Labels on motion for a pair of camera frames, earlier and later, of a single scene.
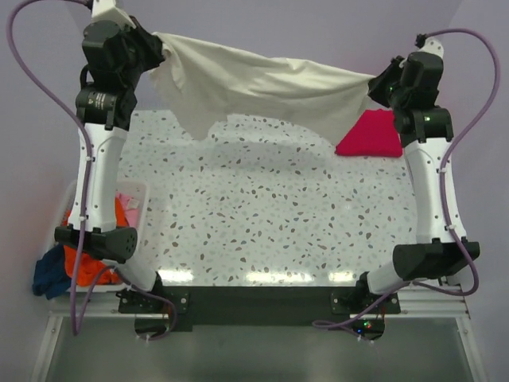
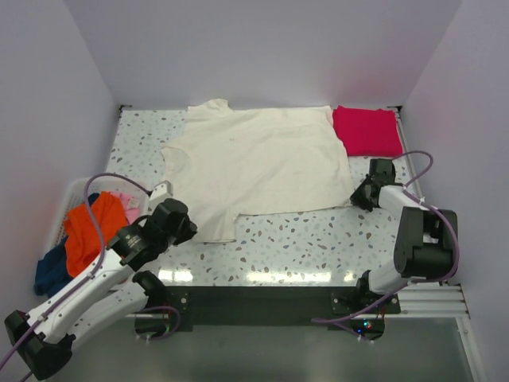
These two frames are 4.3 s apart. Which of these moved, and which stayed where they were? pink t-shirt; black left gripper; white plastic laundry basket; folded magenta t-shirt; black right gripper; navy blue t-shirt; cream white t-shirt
Moved: black left gripper; cream white t-shirt; black right gripper
Stayed: white plastic laundry basket; navy blue t-shirt; folded magenta t-shirt; pink t-shirt
